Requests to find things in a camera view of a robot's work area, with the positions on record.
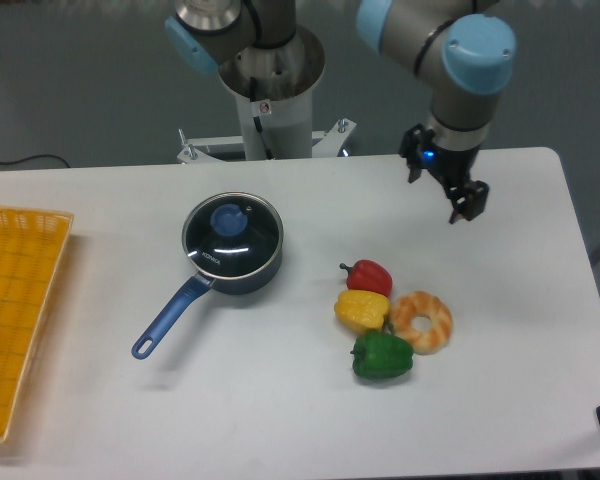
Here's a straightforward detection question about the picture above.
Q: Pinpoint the red toy bell pepper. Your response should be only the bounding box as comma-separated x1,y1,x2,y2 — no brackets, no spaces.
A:
339,259,393,297

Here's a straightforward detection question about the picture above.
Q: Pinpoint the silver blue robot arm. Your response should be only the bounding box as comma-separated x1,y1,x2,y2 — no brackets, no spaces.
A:
164,1,517,221

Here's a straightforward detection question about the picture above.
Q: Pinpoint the black cable on floor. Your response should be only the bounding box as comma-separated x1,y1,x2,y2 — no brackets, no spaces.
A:
0,153,72,168

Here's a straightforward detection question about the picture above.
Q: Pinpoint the green toy bell pepper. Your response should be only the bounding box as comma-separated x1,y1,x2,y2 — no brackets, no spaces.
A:
350,331,414,380

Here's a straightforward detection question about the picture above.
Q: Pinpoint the yellow toy bell pepper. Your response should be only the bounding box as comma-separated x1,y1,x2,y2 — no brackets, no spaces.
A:
334,290,391,335

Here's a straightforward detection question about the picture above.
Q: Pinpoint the yellow plastic basket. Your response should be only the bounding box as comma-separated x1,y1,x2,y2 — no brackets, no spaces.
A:
0,206,74,443

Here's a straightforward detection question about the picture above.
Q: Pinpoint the orange toy shrimp ring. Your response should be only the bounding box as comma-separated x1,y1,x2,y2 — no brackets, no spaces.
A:
389,290,454,356

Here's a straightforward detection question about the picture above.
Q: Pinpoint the glass pot lid blue knob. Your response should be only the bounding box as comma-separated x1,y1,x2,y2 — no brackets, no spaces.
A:
181,191,285,279

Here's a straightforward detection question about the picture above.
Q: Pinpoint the dark blue saucepan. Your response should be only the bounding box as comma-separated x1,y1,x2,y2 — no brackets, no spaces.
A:
131,247,283,360

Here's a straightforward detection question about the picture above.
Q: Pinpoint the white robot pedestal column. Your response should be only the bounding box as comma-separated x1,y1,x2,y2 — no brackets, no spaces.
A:
219,26,325,160

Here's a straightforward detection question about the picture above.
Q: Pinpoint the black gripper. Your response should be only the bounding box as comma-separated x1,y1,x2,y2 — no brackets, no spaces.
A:
398,125,489,224

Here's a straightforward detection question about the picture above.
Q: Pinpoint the black cable on pedestal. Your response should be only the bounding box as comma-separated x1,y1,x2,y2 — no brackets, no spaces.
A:
248,75,276,161

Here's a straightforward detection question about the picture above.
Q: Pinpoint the white metal base frame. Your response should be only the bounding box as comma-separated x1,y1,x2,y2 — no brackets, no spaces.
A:
176,118,357,165

